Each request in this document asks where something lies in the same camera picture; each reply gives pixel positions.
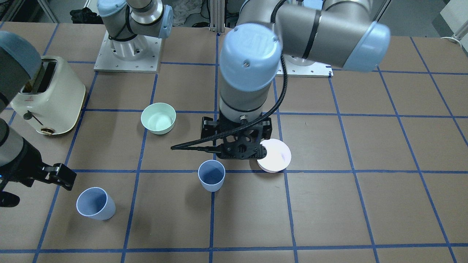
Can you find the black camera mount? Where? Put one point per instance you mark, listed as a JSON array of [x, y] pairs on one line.
[[237, 148]]

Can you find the aluminium frame post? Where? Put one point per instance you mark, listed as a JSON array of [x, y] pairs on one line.
[[217, 15]]

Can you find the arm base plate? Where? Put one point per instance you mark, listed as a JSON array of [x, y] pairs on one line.
[[139, 55], [299, 67]]

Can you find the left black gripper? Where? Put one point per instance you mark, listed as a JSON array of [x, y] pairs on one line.
[[208, 127]]

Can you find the blue cup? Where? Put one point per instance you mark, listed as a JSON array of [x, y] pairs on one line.
[[211, 174], [96, 203]]

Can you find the mint green bowl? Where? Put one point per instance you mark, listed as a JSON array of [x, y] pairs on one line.
[[159, 118]]

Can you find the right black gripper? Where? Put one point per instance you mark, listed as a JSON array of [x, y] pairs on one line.
[[26, 163]]

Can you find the cream toaster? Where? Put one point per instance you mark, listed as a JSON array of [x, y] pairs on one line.
[[52, 102]]

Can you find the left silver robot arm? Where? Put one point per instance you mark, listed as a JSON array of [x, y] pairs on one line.
[[340, 34]]

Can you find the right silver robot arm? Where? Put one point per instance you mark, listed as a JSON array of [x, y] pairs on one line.
[[20, 61]]

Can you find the pink bowl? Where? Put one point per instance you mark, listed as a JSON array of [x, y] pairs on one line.
[[278, 156]]

